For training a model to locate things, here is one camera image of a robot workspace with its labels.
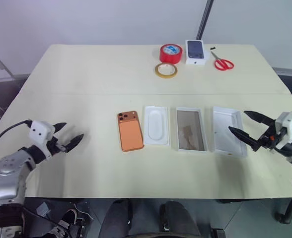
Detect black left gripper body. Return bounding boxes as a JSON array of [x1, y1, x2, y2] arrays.
[[46, 135, 71, 156]]

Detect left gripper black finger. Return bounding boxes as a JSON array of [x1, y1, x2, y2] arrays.
[[52, 122, 68, 136], [65, 133, 85, 152]]

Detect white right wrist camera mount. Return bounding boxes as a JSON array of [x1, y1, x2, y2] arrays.
[[275, 111, 292, 151]]

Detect yellow tape roll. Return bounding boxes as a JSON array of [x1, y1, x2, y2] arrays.
[[154, 62, 178, 79]]

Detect white box bottom tray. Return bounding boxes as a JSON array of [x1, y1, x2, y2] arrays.
[[175, 107, 209, 152]]

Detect white plastic phone tray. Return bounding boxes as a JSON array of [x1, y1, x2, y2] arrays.
[[143, 105, 171, 146]]

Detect red tape roll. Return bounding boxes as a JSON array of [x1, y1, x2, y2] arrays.
[[159, 44, 184, 64]]

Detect black and white shoe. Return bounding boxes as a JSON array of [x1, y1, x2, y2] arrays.
[[48, 209, 78, 238]]

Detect grey metal pole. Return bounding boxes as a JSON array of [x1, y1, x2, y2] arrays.
[[195, 0, 214, 40]]

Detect black chair base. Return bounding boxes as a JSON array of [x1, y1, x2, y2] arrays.
[[274, 198, 292, 225]]

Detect white box with phone print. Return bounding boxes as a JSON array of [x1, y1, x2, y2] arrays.
[[185, 39, 209, 67]]

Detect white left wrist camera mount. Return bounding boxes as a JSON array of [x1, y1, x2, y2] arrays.
[[28, 120, 55, 158]]

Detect orange smartphone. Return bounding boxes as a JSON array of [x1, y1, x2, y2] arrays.
[[116, 111, 145, 152]]

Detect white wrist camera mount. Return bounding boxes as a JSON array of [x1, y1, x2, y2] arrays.
[[275, 111, 292, 151], [28, 120, 55, 158]]

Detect white box lid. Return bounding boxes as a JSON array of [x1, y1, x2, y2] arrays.
[[212, 106, 248, 158]]

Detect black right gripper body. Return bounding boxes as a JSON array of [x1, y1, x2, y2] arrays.
[[256, 120, 286, 151]]

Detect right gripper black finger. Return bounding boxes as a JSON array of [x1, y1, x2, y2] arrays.
[[243, 111, 276, 128], [228, 126, 259, 151]]

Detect red handled scissors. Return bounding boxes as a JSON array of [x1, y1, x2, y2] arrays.
[[210, 49, 235, 71]]

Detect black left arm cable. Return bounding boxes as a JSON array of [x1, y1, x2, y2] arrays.
[[0, 119, 32, 199]]

